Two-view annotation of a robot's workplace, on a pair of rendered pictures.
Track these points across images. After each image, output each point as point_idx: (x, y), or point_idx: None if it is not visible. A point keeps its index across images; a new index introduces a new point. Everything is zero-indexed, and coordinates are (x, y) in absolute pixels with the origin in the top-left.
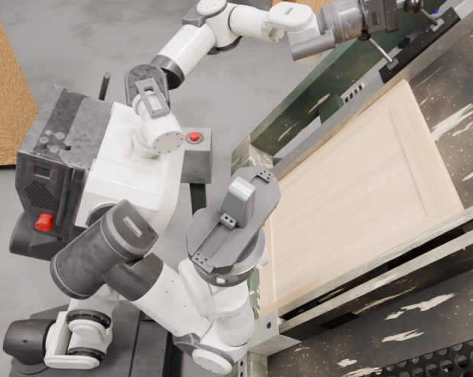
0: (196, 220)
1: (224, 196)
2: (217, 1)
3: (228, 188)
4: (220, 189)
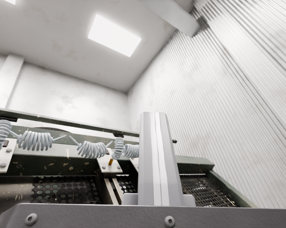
0: (260, 208)
1: (169, 132)
2: None
3: (164, 112)
4: (125, 205)
